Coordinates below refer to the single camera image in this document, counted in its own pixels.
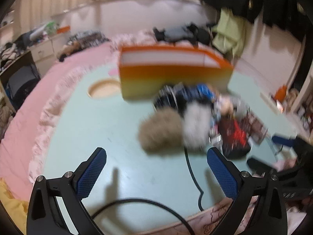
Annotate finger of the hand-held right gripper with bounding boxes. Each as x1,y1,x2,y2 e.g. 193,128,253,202
246,157,279,177

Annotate dark chair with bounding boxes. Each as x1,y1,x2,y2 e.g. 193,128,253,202
5,62,41,110

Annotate light green garment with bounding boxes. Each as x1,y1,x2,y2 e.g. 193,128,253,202
211,8,247,59

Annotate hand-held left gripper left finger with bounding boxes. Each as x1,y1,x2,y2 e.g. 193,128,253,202
26,147,107,235

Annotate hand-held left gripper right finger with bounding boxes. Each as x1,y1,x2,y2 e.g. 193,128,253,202
207,147,288,235

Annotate grey rolled mat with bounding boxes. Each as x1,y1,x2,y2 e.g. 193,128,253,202
32,28,47,38

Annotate dark clothes pile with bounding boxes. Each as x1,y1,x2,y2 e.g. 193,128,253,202
153,23,213,47

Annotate small brown box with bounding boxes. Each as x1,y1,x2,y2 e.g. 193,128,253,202
246,110,268,145

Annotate beige fluffy pompom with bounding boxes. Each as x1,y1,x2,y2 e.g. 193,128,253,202
138,109,184,155

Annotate white padded headboard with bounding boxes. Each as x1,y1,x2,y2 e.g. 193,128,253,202
51,0,218,44

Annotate yellow cloth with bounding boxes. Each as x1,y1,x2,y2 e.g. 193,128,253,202
0,177,30,233

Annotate green lidded container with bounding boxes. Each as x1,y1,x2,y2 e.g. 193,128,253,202
45,21,58,33

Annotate white fluffy pompom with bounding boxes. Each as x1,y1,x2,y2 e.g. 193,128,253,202
182,103,213,151

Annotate white drawer cabinet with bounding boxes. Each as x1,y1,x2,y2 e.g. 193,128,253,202
29,35,66,65

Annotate orange bottle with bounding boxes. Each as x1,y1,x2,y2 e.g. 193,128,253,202
274,85,288,102

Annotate plush toy with blue shirt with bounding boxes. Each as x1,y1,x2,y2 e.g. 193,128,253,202
193,83,237,115

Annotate pink floral blanket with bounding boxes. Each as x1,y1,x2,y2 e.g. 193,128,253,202
28,29,216,184

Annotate black cable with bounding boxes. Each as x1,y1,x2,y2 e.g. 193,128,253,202
90,149,204,235

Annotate black lace garment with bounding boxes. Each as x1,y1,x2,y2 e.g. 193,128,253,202
153,84,196,115

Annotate red and black pouch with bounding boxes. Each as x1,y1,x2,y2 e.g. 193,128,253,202
216,116,252,159

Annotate patterned clothes pile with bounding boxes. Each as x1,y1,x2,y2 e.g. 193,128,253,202
57,31,109,61

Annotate clothes heap on desk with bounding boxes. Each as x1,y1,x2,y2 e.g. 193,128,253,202
0,28,47,66

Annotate clear plastic bag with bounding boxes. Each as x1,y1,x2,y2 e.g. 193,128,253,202
228,97,251,119

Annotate beige cloth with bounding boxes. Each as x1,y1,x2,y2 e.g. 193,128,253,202
287,88,300,106

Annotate orange cardboard box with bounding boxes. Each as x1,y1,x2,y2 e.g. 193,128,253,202
117,45,235,102

